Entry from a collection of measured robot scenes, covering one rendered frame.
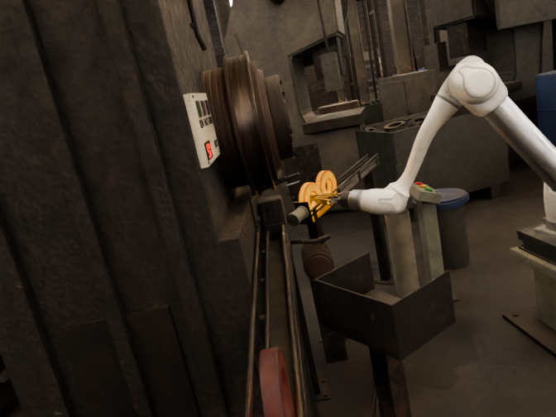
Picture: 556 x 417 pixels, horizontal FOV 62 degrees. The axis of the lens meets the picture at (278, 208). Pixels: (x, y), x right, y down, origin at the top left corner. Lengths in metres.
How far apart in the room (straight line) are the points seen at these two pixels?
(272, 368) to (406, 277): 1.72
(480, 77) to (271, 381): 1.22
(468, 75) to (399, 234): 0.96
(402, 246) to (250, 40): 2.60
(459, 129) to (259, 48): 1.83
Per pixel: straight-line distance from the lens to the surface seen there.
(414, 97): 5.71
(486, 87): 1.69
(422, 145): 1.94
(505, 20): 4.78
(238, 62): 1.50
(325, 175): 2.22
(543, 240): 2.12
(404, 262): 2.42
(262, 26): 4.34
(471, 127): 4.03
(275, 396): 0.78
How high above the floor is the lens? 1.20
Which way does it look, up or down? 14 degrees down
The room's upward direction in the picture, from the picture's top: 12 degrees counter-clockwise
